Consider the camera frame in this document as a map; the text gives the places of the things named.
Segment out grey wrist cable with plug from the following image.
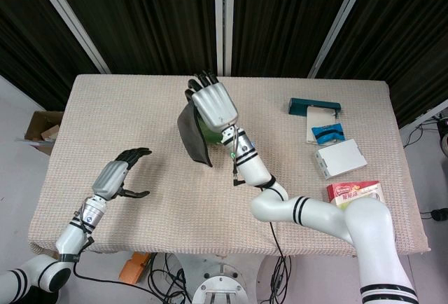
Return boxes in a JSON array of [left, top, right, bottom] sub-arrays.
[[230, 127, 248, 188]]

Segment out blue packet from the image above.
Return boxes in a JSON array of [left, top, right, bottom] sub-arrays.
[[310, 123, 346, 144]]

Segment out white frame post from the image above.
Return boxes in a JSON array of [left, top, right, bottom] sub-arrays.
[[213, 0, 235, 76], [307, 0, 375, 78], [27, 0, 111, 74], [398, 99, 448, 132]]

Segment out green cloth with black trim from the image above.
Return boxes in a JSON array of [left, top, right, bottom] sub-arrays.
[[176, 102, 225, 168]]

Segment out orange object under table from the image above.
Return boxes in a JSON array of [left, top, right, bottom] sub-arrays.
[[118, 251, 151, 282]]

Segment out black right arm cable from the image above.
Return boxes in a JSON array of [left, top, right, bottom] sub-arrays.
[[258, 177, 293, 304]]

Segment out white carton with blue icons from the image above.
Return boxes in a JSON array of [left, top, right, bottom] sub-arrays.
[[314, 138, 368, 181]]

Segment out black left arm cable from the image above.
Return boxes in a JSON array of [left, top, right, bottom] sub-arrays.
[[71, 233, 158, 298]]

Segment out beige waffle tablecloth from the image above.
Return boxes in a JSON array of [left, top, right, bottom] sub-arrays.
[[27, 74, 431, 258]]

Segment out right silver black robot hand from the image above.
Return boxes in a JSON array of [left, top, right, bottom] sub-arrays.
[[184, 69, 239, 132]]

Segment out tangled black floor cables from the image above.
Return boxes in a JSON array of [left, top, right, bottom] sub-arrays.
[[148, 251, 193, 304]]

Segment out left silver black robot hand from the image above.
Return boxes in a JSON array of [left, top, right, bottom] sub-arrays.
[[90, 146, 153, 202]]

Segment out teal long box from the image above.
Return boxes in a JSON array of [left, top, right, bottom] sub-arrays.
[[288, 97, 342, 118]]

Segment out red white food box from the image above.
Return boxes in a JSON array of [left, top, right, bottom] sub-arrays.
[[325, 180, 388, 211]]

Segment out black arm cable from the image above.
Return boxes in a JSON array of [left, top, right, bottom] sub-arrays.
[[258, 177, 293, 304], [71, 233, 158, 298]]

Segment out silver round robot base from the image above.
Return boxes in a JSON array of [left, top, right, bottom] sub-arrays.
[[191, 256, 258, 304]]

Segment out brown cardboard box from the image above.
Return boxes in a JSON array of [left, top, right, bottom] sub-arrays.
[[23, 110, 64, 156]]

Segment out dark curtain panel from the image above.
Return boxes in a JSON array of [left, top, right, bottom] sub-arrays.
[[45, 0, 217, 76], [321, 0, 448, 128], [232, 0, 355, 78], [0, 0, 102, 112]]

